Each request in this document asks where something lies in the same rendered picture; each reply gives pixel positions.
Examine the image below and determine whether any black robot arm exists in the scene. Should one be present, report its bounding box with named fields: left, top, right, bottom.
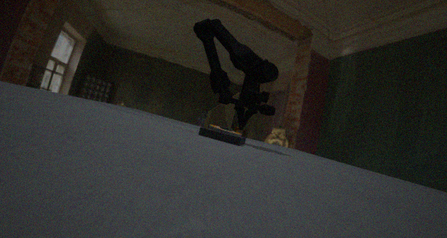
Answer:
left=193, top=19, right=279, bottom=105

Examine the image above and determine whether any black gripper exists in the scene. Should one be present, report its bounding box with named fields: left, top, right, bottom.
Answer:
left=218, top=82, right=275, bottom=131

